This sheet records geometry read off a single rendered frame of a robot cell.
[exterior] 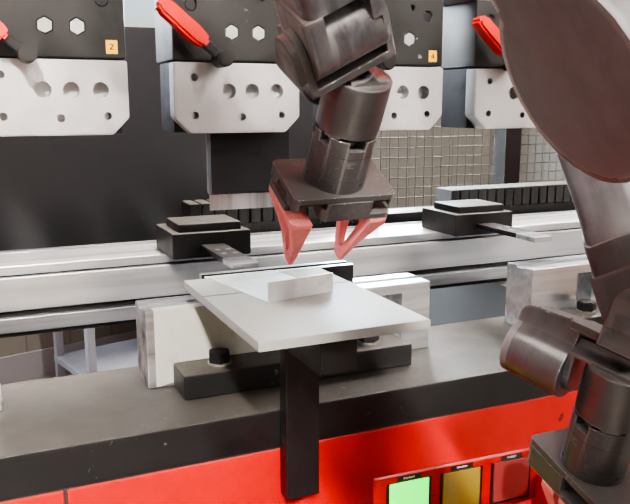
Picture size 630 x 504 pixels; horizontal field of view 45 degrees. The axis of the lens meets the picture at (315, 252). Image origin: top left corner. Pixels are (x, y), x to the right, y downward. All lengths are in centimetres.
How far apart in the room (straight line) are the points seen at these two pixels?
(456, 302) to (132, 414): 86
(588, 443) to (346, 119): 34
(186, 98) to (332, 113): 27
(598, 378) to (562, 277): 53
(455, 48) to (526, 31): 81
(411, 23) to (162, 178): 62
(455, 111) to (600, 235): 45
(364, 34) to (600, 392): 35
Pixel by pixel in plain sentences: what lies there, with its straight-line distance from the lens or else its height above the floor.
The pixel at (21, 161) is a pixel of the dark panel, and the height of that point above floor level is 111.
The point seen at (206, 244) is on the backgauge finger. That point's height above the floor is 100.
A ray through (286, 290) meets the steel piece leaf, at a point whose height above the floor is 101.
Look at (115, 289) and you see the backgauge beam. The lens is 117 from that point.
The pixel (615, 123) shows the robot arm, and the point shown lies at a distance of 26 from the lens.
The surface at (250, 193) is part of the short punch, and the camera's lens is 95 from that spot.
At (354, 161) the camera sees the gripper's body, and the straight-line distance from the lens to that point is 67.
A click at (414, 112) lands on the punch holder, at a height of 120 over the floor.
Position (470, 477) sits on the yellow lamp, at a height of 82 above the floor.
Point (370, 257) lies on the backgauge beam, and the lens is 130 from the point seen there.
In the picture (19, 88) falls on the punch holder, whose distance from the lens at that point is 85.
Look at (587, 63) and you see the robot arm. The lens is 26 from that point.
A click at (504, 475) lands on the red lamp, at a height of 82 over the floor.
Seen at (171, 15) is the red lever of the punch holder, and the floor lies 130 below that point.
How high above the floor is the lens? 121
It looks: 11 degrees down
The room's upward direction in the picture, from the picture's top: straight up
